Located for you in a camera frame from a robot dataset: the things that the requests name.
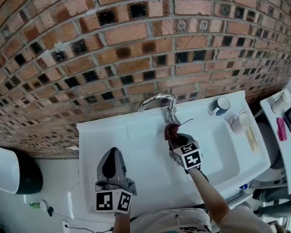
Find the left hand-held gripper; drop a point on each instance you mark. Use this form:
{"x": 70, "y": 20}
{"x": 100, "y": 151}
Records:
{"x": 111, "y": 200}

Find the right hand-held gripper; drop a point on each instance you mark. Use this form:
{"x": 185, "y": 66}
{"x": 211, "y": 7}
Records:
{"x": 190, "y": 158}

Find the dark red cloth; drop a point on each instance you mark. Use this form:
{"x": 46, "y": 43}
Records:
{"x": 171, "y": 131}

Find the chrome faucet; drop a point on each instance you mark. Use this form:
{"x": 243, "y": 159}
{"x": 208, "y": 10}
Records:
{"x": 157, "y": 97}

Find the person's right forearm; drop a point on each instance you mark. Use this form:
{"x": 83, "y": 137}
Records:
{"x": 209, "y": 198}

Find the person's left forearm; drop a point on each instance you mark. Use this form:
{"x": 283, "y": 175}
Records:
{"x": 122, "y": 223}

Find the white ceramic sink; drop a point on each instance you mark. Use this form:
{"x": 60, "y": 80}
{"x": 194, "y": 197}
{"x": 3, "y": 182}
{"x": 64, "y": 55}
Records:
{"x": 140, "y": 142}

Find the lilac mug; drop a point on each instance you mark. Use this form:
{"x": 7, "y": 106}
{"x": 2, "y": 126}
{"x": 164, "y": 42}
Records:
{"x": 236, "y": 126}

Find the blue mug white inside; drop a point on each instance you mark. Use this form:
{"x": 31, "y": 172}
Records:
{"x": 220, "y": 107}

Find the metal bar under sink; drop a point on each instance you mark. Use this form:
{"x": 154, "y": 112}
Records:
{"x": 235, "y": 198}

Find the small blue cap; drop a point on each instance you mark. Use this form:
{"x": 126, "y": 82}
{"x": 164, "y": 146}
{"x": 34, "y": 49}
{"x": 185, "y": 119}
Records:
{"x": 243, "y": 186}

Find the white cup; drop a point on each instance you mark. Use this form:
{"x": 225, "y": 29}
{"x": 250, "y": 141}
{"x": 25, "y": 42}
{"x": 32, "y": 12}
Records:
{"x": 244, "y": 119}

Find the person's white shirt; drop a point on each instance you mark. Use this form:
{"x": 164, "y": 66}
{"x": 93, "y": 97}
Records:
{"x": 160, "y": 221}

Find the white power socket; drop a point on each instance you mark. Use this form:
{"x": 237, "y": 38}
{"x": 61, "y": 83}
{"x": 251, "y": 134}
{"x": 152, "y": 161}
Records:
{"x": 66, "y": 226}

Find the small dark object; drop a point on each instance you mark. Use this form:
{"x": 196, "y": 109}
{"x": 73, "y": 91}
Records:
{"x": 50, "y": 211}

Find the small white object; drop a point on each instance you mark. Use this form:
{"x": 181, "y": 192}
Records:
{"x": 43, "y": 204}

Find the small green object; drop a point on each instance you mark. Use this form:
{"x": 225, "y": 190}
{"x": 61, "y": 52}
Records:
{"x": 34, "y": 205}

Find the person's jeans legs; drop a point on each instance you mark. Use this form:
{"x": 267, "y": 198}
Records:
{"x": 274, "y": 198}

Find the white side shelf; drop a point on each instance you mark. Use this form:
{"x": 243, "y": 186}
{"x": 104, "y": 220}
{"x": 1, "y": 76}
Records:
{"x": 289, "y": 154}

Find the white and black round bin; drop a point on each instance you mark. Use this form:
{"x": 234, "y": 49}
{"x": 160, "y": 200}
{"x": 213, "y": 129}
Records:
{"x": 4, "y": 169}

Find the small white wall plate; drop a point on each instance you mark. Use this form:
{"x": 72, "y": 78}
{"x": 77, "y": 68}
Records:
{"x": 73, "y": 148}

